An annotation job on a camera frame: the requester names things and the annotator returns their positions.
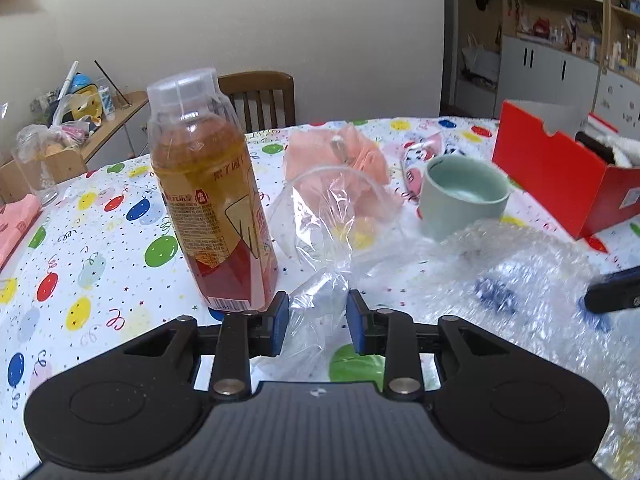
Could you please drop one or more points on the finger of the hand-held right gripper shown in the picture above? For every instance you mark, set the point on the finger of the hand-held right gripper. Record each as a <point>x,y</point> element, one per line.
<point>612,292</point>

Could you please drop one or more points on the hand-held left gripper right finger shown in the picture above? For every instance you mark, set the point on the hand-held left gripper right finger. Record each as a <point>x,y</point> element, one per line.
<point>356,327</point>

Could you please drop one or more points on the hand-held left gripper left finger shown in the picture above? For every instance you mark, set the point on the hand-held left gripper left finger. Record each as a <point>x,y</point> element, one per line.
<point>280,322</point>

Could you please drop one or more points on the clear bubble wrap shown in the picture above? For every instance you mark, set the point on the clear bubble wrap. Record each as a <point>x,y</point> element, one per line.
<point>525,270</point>

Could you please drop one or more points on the clear plastic bag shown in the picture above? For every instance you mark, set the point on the clear plastic bag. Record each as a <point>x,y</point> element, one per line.
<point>320,230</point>

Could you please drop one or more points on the red cardboard box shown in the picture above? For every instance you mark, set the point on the red cardboard box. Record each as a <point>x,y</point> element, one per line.
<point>540,175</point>

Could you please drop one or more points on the amber drink plastic bottle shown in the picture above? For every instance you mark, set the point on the amber drink plastic bottle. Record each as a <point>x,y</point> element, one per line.
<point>210,200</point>

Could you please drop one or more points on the white fluffy cloth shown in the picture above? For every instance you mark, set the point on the white fluffy cloth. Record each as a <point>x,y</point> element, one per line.
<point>625,150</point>

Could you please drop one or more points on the dark cloth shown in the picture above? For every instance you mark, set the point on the dark cloth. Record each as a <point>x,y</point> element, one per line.
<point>592,142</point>

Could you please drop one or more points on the pale green ceramic cup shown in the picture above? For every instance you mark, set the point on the pale green ceramic cup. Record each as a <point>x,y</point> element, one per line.
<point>460,200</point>

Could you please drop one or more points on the pink cloth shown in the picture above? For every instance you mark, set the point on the pink cloth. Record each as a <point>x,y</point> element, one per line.
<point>310,155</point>

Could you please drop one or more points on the cartoon print pouch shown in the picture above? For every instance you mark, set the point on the cartoon print pouch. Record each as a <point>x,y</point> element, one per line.
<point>415,160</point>

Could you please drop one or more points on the white shelf cabinet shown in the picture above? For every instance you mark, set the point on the white shelf cabinet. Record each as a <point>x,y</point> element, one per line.
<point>545,67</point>

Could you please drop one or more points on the wooden chair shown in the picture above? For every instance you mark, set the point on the wooden chair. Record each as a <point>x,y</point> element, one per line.
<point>255,82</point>

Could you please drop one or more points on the white paper bag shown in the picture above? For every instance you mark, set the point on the white paper bag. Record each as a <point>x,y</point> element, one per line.
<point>480,62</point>

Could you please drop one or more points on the white tube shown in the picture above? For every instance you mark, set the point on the white tube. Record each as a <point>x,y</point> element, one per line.
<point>106,102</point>

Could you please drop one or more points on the pink towel at left edge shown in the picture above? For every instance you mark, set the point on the pink towel at left edge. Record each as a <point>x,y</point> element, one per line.
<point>12,225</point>

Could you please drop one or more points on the yellow toy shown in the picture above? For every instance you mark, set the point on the yellow toy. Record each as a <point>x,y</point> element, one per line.
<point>82,100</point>

